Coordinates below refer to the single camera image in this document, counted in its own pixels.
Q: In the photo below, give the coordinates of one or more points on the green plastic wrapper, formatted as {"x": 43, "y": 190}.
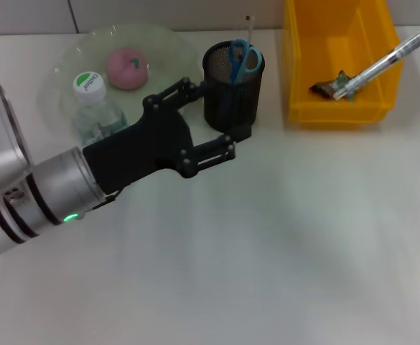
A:
{"x": 324, "y": 89}

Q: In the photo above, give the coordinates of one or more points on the clear green-label water bottle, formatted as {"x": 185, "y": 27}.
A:
{"x": 91, "y": 93}

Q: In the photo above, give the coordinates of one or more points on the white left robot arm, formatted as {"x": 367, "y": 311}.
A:
{"x": 51, "y": 190}

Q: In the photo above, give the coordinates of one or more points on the grey white ballpoint pen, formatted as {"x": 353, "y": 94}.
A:
{"x": 385, "y": 61}

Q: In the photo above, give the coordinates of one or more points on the blue scissors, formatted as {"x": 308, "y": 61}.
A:
{"x": 236, "y": 68}

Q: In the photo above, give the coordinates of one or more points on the pink toy peach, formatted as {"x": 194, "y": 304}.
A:
{"x": 125, "y": 70}

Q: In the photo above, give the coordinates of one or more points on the pale green glass fruit plate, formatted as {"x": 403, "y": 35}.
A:
{"x": 166, "y": 64}

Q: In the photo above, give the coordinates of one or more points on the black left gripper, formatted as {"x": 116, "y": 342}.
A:
{"x": 145, "y": 151}

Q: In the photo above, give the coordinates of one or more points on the black mesh pen holder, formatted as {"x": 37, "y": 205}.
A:
{"x": 245, "y": 100}

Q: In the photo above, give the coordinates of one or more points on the yellow plastic bin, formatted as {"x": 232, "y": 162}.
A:
{"x": 339, "y": 115}

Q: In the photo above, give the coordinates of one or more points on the clear plastic ruler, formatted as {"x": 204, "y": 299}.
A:
{"x": 250, "y": 27}

